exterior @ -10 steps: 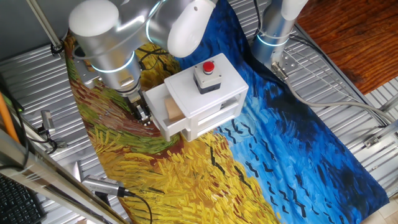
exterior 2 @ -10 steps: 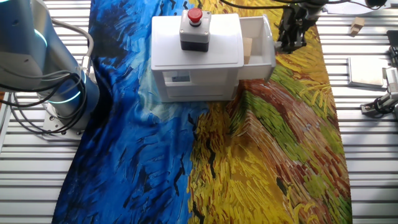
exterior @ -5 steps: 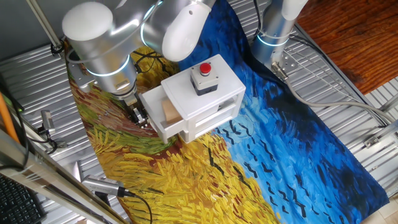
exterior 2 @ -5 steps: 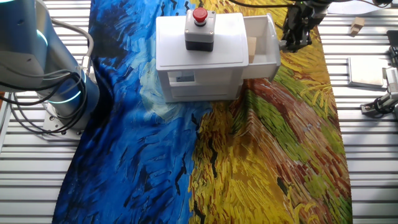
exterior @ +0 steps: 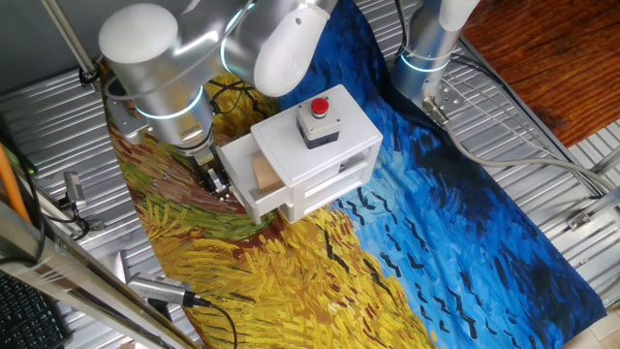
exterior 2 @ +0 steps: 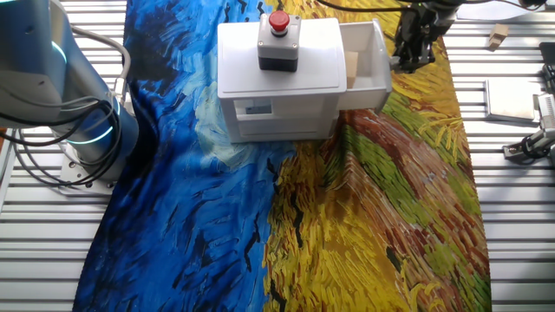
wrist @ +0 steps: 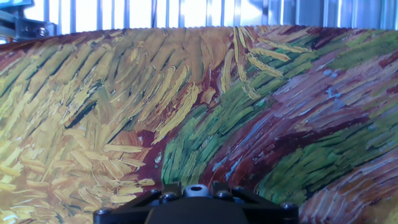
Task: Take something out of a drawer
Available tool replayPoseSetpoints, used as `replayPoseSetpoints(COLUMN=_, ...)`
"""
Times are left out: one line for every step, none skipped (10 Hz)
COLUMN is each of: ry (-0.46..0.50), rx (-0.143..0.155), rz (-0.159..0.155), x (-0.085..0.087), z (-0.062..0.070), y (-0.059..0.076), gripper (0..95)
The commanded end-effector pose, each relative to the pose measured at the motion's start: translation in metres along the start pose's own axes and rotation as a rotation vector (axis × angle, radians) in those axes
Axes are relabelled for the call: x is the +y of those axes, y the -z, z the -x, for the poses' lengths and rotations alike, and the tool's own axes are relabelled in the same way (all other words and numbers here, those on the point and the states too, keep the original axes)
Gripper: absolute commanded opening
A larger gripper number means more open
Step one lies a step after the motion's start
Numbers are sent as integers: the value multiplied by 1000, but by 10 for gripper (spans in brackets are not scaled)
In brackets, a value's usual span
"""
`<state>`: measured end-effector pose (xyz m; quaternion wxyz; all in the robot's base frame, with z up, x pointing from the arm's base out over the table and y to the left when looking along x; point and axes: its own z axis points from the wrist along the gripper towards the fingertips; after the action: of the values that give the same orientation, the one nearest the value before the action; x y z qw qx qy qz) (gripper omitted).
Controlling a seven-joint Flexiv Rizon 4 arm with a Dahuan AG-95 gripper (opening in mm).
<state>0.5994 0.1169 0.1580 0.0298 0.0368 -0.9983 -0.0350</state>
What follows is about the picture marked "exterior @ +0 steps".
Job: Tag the black camera stand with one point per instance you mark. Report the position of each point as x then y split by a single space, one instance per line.
160 310

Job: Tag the white drawer cabinet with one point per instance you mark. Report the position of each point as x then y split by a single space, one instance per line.
349 131

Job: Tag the small metal bracket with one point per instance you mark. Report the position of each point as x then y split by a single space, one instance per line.
96 226

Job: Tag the aluminium frame bar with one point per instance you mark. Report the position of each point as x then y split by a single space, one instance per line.
72 271

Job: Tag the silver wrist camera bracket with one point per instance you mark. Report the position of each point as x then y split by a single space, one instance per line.
127 127

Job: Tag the painted wheatfield cloth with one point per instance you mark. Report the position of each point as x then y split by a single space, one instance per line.
242 271

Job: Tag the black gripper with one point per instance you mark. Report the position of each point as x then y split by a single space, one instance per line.
209 168

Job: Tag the grey box red stop button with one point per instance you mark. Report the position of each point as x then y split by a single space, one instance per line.
317 128

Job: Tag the small grey camera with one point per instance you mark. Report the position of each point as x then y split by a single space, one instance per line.
74 186

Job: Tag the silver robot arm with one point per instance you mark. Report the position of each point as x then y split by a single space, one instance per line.
160 72

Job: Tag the grey metal pole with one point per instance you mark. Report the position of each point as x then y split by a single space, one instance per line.
68 36

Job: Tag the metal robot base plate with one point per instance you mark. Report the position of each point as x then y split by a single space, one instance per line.
453 99

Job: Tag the black pole clamp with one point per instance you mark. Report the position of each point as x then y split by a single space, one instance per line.
89 76

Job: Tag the shiny metal plate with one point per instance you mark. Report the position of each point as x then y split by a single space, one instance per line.
120 266

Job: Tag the aluminium bar with corner bracket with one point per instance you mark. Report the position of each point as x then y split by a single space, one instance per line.
579 220

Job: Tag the black keyboard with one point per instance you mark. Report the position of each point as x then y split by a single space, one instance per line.
26 320

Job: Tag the orange pole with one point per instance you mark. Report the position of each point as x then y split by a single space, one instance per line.
10 186

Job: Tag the silver bar camera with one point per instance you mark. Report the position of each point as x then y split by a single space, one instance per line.
160 288

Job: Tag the tan wooden block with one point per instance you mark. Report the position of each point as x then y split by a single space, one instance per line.
265 175

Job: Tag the aluminium profile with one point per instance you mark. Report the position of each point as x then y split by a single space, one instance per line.
608 162

